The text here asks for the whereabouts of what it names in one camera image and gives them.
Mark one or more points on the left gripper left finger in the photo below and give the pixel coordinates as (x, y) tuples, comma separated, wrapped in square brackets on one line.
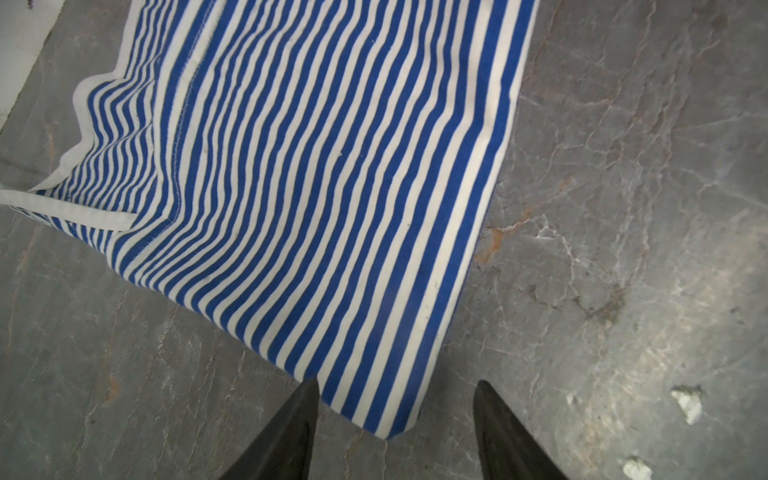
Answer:
[(283, 449)]

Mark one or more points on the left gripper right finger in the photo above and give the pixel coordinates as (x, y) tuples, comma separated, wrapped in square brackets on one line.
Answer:
[(506, 449)]

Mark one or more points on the blue white striped tank top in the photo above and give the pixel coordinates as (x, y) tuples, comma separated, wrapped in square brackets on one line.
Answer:
[(310, 176)]

